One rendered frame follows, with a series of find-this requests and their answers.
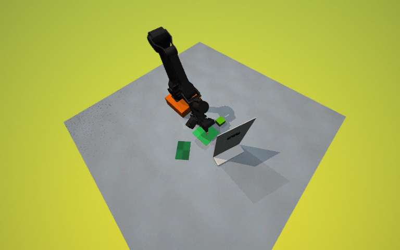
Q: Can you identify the grey panel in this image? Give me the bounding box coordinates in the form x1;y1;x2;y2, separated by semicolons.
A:
213;117;256;166

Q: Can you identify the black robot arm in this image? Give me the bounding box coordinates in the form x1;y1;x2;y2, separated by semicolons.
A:
147;27;209;129

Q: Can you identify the dark green flat rectangle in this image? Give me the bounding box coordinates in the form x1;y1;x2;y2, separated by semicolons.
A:
175;141;191;160

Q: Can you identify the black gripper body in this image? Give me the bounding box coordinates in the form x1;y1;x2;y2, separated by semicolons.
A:
191;111;215;129

